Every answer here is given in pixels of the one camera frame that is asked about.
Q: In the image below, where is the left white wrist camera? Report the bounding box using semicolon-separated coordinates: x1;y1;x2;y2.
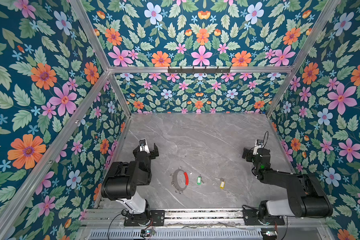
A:
139;139;150;153

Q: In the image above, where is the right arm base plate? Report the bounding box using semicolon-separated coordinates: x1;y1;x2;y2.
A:
242;209;286;226

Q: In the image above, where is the yellow tagged key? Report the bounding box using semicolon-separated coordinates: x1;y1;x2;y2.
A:
216;178;226;190

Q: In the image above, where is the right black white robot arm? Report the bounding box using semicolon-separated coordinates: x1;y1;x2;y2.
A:
242;145;333;224

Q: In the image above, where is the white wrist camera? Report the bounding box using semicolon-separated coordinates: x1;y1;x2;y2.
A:
139;139;150;153
253;140;264;155

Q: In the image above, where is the metal keyring with red handle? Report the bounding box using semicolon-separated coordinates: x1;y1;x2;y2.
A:
170;166;190;195

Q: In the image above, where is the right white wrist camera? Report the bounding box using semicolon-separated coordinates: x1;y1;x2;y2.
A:
253;140;264;155

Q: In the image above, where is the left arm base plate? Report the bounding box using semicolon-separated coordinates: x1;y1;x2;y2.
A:
124;210;166;227

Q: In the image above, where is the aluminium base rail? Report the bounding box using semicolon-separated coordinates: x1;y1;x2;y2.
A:
76;208;335;240

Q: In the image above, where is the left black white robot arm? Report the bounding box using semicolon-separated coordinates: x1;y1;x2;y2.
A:
101;139;159;226

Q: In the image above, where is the green tagged key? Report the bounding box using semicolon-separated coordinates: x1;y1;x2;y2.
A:
197;176;204;186

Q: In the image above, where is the left small circuit board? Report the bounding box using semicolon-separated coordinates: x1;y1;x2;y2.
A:
141;230;156;239

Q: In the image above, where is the small circuit board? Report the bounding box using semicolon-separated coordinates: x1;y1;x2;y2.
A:
141;230;156;239
261;230;278;240

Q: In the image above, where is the black hook rail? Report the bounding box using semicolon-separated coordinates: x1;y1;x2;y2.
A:
167;66;231;74

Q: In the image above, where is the right small circuit board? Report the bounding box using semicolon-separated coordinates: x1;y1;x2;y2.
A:
261;230;278;240

